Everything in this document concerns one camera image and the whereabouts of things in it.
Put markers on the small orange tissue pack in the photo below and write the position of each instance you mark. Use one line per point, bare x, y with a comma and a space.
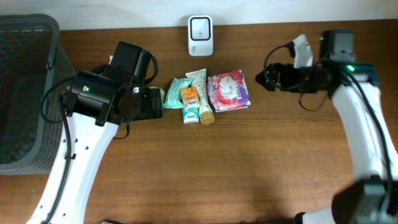
190, 98

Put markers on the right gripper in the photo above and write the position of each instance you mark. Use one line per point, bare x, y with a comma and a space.
289, 78

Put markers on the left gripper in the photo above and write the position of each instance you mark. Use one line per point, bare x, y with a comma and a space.
152, 107

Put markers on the dark grey plastic basket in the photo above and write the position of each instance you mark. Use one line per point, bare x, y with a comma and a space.
32, 61

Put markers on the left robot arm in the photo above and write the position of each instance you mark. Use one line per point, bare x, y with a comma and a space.
94, 106

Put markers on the light green item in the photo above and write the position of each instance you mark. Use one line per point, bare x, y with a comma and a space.
160, 91

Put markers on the small teal tissue pack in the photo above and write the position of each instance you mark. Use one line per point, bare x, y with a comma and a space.
190, 116

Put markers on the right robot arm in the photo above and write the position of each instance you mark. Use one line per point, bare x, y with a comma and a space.
354, 91

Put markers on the white barcode scanner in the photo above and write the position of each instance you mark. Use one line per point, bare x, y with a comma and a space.
200, 36

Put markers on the red purple pad package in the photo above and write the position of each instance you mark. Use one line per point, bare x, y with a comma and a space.
228, 91

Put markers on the white floral cream tube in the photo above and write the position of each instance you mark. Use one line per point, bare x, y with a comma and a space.
205, 111

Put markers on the mint green wipes pouch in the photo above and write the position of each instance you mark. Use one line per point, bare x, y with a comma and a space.
173, 98

